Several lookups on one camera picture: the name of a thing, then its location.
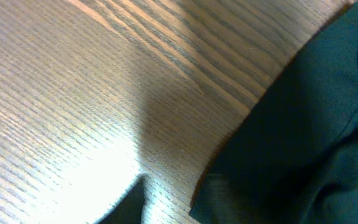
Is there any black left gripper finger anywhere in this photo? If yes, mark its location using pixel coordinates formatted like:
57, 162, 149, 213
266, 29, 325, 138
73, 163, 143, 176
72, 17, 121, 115
98, 177, 145, 224

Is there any black t-shirt with logo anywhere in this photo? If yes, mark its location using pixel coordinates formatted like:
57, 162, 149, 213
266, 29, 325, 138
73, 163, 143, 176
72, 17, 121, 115
190, 3, 358, 223

